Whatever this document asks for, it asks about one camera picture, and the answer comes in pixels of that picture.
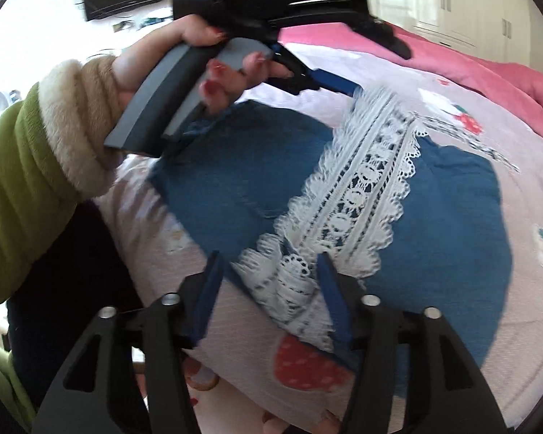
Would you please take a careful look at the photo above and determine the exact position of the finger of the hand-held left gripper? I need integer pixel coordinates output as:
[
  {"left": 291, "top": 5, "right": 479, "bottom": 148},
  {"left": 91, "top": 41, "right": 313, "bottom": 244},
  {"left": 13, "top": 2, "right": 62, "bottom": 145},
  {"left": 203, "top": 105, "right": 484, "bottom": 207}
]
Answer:
[
  {"left": 270, "top": 44, "right": 363, "bottom": 99},
  {"left": 359, "top": 14, "right": 412, "bottom": 60}
]

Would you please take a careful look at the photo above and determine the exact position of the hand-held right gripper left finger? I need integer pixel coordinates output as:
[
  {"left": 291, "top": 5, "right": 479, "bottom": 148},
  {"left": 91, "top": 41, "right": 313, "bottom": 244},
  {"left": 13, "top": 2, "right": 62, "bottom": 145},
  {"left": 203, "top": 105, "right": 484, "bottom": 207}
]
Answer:
[{"left": 31, "top": 250, "right": 224, "bottom": 434}]

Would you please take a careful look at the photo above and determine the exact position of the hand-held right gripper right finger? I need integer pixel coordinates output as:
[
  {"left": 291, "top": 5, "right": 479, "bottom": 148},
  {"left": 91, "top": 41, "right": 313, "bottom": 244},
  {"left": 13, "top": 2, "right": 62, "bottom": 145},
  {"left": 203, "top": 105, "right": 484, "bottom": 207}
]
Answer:
[{"left": 316, "top": 251, "right": 510, "bottom": 434}]

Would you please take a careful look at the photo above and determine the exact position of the blue denim pants lace trim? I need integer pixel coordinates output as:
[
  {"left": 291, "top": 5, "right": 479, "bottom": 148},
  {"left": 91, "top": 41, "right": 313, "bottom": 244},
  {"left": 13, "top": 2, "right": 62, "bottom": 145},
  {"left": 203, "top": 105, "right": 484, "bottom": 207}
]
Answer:
[{"left": 148, "top": 85, "right": 515, "bottom": 374}]

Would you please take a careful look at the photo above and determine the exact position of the person's left forearm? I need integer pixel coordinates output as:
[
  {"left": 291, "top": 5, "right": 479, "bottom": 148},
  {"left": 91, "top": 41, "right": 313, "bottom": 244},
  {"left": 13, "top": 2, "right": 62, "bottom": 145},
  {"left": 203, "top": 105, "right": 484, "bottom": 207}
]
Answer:
[{"left": 0, "top": 56, "right": 128, "bottom": 314}]

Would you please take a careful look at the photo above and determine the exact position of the person's left hand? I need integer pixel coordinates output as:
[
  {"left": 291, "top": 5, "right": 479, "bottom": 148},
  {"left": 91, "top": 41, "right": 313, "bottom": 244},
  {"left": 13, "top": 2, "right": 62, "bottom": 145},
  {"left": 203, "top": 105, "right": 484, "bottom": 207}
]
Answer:
[{"left": 112, "top": 13, "right": 296, "bottom": 117}]

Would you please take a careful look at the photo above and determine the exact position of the cream wardrobe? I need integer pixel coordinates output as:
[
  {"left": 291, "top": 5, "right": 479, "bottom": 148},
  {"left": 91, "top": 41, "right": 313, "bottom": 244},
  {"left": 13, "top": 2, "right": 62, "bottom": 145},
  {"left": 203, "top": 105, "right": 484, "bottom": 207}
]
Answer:
[{"left": 370, "top": 0, "right": 540, "bottom": 51}]

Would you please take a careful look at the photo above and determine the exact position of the pink quilt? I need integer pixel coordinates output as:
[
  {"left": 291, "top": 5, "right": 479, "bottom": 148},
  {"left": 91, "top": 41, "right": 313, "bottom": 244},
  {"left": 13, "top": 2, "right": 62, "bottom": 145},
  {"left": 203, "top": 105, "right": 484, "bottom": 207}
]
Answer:
[{"left": 276, "top": 22, "right": 543, "bottom": 128}]

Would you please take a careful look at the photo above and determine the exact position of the person's left leg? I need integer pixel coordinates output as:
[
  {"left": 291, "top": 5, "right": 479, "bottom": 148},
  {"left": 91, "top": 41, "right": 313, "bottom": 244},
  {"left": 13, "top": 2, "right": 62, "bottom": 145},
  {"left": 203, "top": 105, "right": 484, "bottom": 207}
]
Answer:
[{"left": 4, "top": 198, "right": 155, "bottom": 423}]

